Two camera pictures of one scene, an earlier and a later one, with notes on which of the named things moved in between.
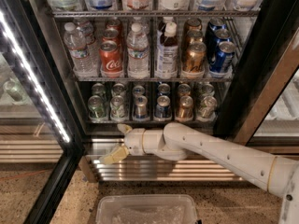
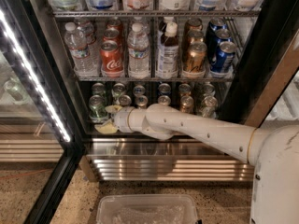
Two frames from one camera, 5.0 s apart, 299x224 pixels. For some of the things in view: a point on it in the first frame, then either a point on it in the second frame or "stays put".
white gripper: (134, 143) → (121, 119)
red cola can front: (110, 59) stays put
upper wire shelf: (157, 13) stays put
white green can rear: (119, 90) stays put
